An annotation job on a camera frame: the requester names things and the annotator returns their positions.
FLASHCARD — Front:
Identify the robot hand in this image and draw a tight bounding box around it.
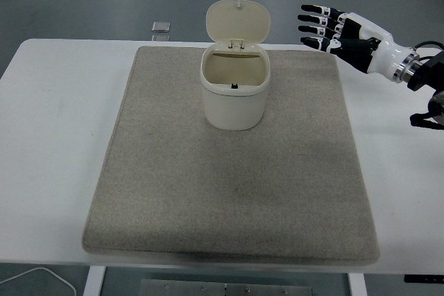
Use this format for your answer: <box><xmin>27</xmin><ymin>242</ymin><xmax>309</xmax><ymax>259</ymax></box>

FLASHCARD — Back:
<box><xmin>297</xmin><ymin>3</ymin><xmax>414</xmax><ymax>81</ymax></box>

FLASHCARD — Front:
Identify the cream plastic bin with lid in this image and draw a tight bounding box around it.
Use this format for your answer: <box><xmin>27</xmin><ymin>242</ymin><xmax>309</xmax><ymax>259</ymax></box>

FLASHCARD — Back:
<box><xmin>200</xmin><ymin>0</ymin><xmax>272</xmax><ymax>132</ymax></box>

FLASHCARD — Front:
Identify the beige fabric mat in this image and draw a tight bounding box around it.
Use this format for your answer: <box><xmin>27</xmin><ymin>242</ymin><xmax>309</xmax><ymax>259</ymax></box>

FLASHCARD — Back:
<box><xmin>81</xmin><ymin>45</ymin><xmax>381</xmax><ymax>265</ymax></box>

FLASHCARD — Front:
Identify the black table control panel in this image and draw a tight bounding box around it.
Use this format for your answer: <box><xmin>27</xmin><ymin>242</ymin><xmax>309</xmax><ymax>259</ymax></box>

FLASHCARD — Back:
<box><xmin>404</xmin><ymin>275</ymin><xmax>444</xmax><ymax>284</ymax></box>

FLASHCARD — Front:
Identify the white table leg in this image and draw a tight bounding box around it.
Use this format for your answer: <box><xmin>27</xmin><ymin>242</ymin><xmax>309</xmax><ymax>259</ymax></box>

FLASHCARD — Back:
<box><xmin>83</xmin><ymin>265</ymin><xmax>107</xmax><ymax>296</ymax></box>
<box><xmin>346</xmin><ymin>272</ymin><xmax>368</xmax><ymax>296</ymax></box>

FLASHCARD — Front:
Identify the grey metal plate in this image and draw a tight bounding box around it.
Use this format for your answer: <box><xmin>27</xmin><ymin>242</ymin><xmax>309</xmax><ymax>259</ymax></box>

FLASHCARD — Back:
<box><xmin>138</xmin><ymin>278</ymin><xmax>313</xmax><ymax>296</ymax></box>

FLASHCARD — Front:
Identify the white cable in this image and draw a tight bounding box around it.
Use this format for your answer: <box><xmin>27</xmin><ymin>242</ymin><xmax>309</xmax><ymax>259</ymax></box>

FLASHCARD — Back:
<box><xmin>0</xmin><ymin>267</ymin><xmax>77</xmax><ymax>296</ymax></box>

